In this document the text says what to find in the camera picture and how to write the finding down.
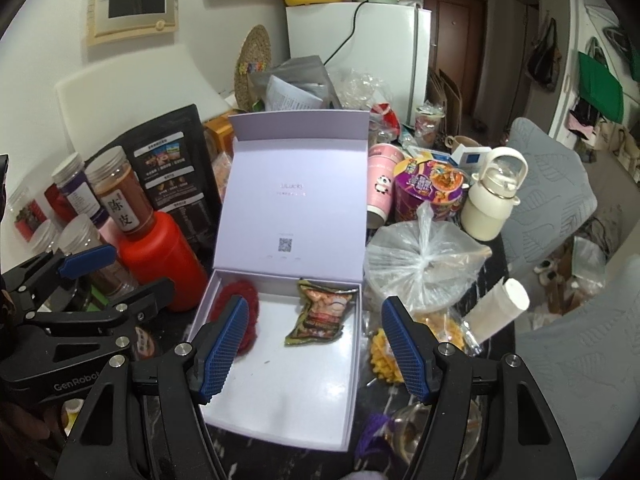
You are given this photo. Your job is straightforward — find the flat cardboard pieces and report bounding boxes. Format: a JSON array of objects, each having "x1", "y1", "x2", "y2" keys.
[{"x1": 427, "y1": 67, "x2": 463, "y2": 131}]

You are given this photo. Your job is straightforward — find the white kettle-shaped bottle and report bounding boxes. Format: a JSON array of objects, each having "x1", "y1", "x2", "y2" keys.
[{"x1": 460, "y1": 146, "x2": 528, "y2": 242}]

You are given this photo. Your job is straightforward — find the clear glass cup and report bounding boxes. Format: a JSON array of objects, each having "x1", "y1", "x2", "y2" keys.
[{"x1": 390, "y1": 402, "x2": 481, "y2": 480}]

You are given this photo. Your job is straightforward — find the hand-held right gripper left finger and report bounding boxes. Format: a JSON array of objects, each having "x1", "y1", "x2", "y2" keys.
[{"x1": 61, "y1": 296, "x2": 251, "y2": 480}]

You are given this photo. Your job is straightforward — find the grey leaf-pattern chair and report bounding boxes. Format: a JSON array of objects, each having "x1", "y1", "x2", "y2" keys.
[
  {"x1": 512, "y1": 255, "x2": 640, "y2": 480},
  {"x1": 500, "y1": 117, "x2": 598, "y2": 266}
]

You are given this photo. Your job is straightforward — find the red packet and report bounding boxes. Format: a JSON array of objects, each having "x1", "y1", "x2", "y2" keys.
[{"x1": 372, "y1": 102, "x2": 403, "y2": 131}]

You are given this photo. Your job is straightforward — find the beige mug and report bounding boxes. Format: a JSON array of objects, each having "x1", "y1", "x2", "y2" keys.
[{"x1": 445, "y1": 135, "x2": 488, "y2": 156}]

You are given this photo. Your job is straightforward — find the woven round trivet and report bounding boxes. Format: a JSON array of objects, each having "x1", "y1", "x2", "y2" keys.
[{"x1": 233, "y1": 25, "x2": 272, "y2": 113}]

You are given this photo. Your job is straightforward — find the black power cable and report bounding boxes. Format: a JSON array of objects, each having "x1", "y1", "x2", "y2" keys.
[{"x1": 322, "y1": 0, "x2": 368, "y2": 67}]

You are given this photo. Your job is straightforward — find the red plastic bottle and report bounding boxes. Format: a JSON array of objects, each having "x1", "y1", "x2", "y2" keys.
[{"x1": 117, "y1": 211, "x2": 208, "y2": 311}]

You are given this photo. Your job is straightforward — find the green tote bag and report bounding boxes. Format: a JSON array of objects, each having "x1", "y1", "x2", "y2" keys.
[{"x1": 577, "y1": 51, "x2": 625, "y2": 122}]

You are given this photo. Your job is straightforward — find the red fluffy scrunchie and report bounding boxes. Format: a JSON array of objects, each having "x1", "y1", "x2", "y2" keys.
[{"x1": 207, "y1": 282, "x2": 261, "y2": 356}]

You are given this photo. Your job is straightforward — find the small blue white box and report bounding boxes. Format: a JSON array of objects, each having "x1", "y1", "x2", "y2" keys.
[{"x1": 450, "y1": 146, "x2": 493, "y2": 168}]

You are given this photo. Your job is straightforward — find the clear jar with red label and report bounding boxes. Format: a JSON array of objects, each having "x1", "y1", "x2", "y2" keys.
[{"x1": 7, "y1": 182, "x2": 51, "y2": 251}]

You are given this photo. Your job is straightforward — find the white refrigerator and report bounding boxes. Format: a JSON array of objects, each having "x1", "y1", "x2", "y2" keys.
[{"x1": 285, "y1": 1, "x2": 432, "y2": 126}]

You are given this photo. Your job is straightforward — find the orange box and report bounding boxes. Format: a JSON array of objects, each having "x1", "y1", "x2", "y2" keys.
[{"x1": 202, "y1": 115, "x2": 236, "y2": 161}]

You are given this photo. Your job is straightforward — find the grey plastic bag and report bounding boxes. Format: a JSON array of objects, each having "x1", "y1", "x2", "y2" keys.
[{"x1": 248, "y1": 55, "x2": 333, "y2": 111}]

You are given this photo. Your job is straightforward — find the clear jar of dark powder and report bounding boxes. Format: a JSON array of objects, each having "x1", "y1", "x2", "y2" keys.
[{"x1": 55, "y1": 215, "x2": 141, "y2": 306}]

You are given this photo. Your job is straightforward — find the clear knotted plastic bag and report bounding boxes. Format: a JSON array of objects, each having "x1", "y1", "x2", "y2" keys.
[{"x1": 364, "y1": 202, "x2": 493, "y2": 311}]

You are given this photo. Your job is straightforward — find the purple instant noodle bowl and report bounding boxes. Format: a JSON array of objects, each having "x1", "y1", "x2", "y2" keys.
[{"x1": 392, "y1": 157, "x2": 471, "y2": 223}]

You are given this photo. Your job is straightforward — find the tall jar of brown powder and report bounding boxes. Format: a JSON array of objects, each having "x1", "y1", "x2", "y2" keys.
[{"x1": 85, "y1": 146, "x2": 153, "y2": 236}]

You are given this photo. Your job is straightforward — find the instant noodle cup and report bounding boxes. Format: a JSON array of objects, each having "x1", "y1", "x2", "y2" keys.
[{"x1": 412, "y1": 102, "x2": 447, "y2": 141}]

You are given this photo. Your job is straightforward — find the lavender gift box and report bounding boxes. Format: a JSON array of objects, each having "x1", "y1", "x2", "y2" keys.
[{"x1": 186, "y1": 109, "x2": 372, "y2": 453}]

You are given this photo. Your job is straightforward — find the brown snack packet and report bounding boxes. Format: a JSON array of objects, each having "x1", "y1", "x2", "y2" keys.
[{"x1": 285, "y1": 279, "x2": 359, "y2": 347}]

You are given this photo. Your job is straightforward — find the white plastic board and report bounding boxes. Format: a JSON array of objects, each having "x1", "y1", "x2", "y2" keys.
[{"x1": 54, "y1": 42, "x2": 236, "y2": 161}]

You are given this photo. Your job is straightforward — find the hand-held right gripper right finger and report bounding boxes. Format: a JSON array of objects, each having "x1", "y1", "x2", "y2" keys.
[{"x1": 381, "y1": 296, "x2": 577, "y2": 480}]

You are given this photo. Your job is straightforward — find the crinkled cellophane bag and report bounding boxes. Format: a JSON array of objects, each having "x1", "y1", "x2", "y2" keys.
[{"x1": 332, "y1": 67, "x2": 396, "y2": 111}]

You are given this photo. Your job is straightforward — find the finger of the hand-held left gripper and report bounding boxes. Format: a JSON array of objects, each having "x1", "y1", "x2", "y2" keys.
[
  {"x1": 29, "y1": 278, "x2": 177, "y2": 349},
  {"x1": 0, "y1": 244, "x2": 118, "y2": 320}
]

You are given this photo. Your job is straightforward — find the wall intercom panel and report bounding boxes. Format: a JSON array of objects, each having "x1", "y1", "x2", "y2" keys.
[{"x1": 87, "y1": 0, "x2": 182, "y2": 48}]

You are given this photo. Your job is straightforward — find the black hanging handbag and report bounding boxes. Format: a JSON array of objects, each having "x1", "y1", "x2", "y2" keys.
[{"x1": 527, "y1": 17, "x2": 561, "y2": 93}]

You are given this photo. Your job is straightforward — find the pink panda cup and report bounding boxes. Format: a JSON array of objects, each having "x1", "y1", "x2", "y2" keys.
[{"x1": 366, "y1": 142, "x2": 408, "y2": 226}]

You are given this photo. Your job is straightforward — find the brown door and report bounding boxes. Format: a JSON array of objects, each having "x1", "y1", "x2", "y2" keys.
[{"x1": 424, "y1": 0, "x2": 488, "y2": 126}]

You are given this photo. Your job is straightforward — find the purple label jar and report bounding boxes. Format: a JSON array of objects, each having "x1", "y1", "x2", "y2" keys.
[{"x1": 51, "y1": 152, "x2": 108, "y2": 228}]

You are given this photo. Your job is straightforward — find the black stand-up pouch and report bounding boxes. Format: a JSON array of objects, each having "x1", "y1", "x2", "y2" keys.
[{"x1": 85, "y1": 104, "x2": 223, "y2": 261}]

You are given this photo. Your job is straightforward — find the fluffy slippers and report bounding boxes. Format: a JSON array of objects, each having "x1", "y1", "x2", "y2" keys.
[{"x1": 532, "y1": 257, "x2": 563, "y2": 281}]

